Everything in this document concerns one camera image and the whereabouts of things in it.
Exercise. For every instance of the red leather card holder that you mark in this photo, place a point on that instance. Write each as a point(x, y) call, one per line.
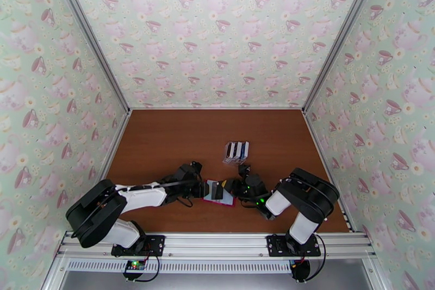
point(226, 201)

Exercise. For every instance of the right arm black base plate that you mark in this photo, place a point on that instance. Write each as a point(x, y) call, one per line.
point(275, 245)

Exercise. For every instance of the aluminium mounting rail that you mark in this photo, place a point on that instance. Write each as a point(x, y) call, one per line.
point(217, 241)

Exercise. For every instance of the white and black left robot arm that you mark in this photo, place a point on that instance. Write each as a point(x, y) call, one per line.
point(142, 195)

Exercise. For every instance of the black round electronics mount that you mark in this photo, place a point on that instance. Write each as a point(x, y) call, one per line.
point(300, 270)

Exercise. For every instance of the aluminium table side rail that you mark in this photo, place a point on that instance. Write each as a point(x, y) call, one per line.
point(117, 141)
point(316, 139)

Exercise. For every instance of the aluminium frame post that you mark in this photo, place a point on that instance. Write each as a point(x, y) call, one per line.
point(88, 30)
point(342, 34)

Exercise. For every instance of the clear acrylic card stand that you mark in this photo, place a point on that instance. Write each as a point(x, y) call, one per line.
point(236, 162)

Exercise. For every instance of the circuit board with green light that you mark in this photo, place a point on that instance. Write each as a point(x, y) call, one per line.
point(134, 264)

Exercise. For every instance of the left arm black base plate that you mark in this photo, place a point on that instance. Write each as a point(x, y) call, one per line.
point(156, 243)

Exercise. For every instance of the aluminium table back rail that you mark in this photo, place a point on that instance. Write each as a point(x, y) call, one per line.
point(217, 108)

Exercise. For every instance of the blue credit card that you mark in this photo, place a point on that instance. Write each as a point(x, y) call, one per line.
point(244, 152)

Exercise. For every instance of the aluminium frame leg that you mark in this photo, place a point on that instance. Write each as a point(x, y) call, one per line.
point(377, 272)
point(54, 272)

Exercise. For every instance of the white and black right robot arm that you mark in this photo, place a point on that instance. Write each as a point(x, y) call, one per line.
point(302, 228)

